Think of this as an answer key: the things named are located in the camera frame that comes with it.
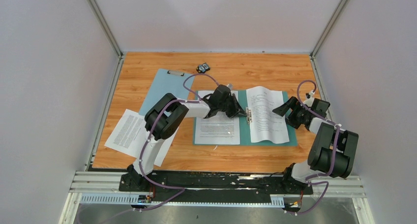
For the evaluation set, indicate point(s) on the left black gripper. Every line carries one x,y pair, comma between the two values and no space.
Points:
239,110

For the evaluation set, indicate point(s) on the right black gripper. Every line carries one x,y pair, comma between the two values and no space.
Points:
292,103

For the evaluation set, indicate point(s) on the printed text paper sheet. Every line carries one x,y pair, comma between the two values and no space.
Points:
217,130

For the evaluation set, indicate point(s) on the green file folder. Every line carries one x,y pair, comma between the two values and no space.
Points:
245,139

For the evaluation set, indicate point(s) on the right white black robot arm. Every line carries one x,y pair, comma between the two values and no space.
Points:
333,150

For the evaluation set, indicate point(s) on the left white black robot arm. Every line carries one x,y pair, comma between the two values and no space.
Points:
163,120

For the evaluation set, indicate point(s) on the light blue clipboard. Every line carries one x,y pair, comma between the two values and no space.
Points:
165,81

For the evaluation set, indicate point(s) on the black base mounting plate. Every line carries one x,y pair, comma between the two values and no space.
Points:
214,187

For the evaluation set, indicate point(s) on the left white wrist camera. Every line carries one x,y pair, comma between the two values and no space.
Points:
230,88

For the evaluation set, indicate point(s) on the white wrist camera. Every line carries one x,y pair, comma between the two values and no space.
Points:
230,88
309,98

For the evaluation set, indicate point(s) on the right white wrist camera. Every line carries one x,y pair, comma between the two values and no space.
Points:
309,98

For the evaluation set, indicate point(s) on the aluminium frame rail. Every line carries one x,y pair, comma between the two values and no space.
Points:
103,188

